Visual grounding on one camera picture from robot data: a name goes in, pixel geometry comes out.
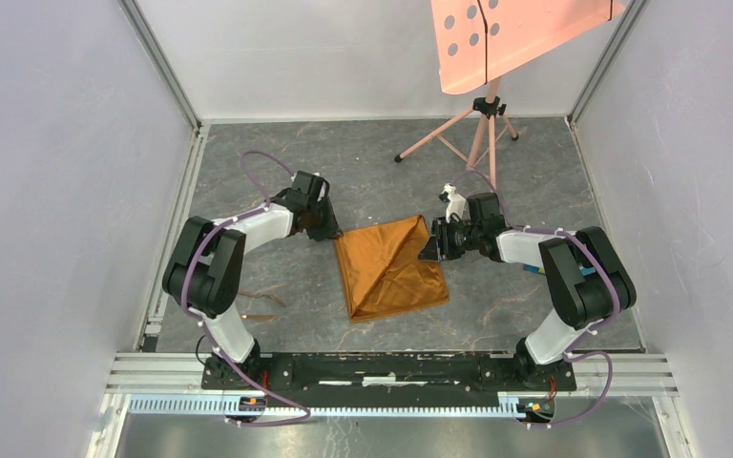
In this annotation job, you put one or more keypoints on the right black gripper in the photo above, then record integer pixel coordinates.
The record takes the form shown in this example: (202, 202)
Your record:
(438, 246)

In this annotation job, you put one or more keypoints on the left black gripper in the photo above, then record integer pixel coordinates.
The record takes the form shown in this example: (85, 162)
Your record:
(331, 229)

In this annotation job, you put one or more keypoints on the orange cloth napkin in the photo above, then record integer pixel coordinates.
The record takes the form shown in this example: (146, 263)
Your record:
(381, 273)

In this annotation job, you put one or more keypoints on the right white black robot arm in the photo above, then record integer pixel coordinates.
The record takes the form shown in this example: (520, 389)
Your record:
(587, 282)

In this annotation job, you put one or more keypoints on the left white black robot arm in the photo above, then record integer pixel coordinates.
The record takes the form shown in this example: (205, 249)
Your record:
(203, 273)

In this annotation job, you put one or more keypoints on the blue toy brick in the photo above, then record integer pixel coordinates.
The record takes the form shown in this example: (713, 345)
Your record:
(534, 270)

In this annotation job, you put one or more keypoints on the pink music stand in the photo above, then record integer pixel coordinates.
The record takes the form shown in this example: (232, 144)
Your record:
(478, 42)

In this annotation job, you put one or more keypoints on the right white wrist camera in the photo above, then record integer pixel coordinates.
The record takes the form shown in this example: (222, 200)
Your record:
(455, 203)

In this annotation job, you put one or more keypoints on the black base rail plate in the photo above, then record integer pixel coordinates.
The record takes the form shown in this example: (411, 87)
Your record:
(401, 379)

